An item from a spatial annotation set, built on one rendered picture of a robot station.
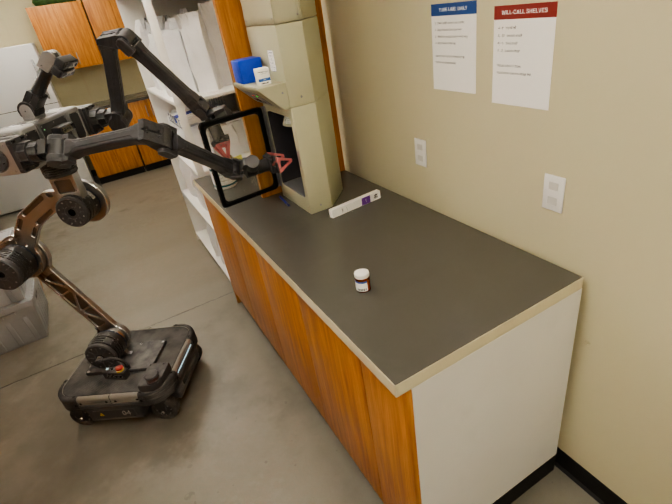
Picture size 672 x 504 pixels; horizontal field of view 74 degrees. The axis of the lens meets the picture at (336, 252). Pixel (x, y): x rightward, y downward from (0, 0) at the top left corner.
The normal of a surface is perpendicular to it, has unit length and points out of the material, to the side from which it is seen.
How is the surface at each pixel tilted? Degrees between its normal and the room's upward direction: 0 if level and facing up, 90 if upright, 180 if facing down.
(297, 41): 90
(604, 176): 90
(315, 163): 90
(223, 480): 0
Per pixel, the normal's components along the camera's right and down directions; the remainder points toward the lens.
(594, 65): -0.86, 0.36
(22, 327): 0.52, 0.44
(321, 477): -0.14, -0.86
